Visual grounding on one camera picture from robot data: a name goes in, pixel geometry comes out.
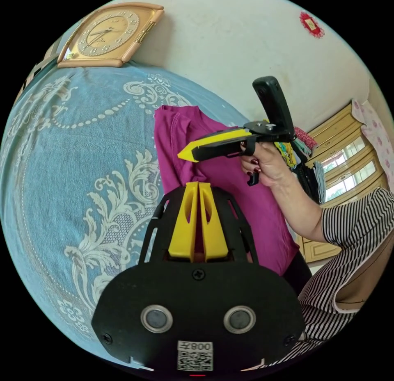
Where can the pink purple short-sleeve shirt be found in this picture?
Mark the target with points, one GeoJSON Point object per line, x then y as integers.
{"type": "Point", "coordinates": [246, 202]}

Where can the pile of clothes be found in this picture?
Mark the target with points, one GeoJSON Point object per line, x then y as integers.
{"type": "Point", "coordinates": [307, 172]}

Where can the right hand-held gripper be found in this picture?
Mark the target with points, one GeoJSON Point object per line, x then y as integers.
{"type": "Point", "coordinates": [224, 147]}

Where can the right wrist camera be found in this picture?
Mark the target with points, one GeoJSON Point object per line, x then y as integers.
{"type": "Point", "coordinates": [274, 107]}

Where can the yellow wooden cupboard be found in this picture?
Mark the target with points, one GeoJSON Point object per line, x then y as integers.
{"type": "Point", "coordinates": [344, 159]}

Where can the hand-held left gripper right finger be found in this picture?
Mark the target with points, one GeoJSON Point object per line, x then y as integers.
{"type": "Point", "coordinates": [215, 236]}

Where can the person's right hand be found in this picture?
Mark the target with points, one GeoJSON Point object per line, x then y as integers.
{"type": "Point", "coordinates": [271, 165]}

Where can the bed with blue patterned quilt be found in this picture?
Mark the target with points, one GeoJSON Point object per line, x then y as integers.
{"type": "Point", "coordinates": [70, 159]}

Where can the red paper wall ornament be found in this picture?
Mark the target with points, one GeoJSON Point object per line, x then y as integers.
{"type": "Point", "coordinates": [311, 24]}

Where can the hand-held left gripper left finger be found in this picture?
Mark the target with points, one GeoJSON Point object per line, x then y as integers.
{"type": "Point", "coordinates": [184, 233]}

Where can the person's body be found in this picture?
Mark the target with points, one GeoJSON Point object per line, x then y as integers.
{"type": "Point", "coordinates": [347, 233]}

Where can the pink flowered cloth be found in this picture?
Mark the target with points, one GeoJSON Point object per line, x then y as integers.
{"type": "Point", "coordinates": [377, 135]}

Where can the beige square wall clock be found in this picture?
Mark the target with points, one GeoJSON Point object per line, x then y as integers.
{"type": "Point", "coordinates": [106, 33]}

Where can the person's right forearm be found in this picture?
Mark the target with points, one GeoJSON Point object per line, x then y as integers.
{"type": "Point", "coordinates": [303, 210]}

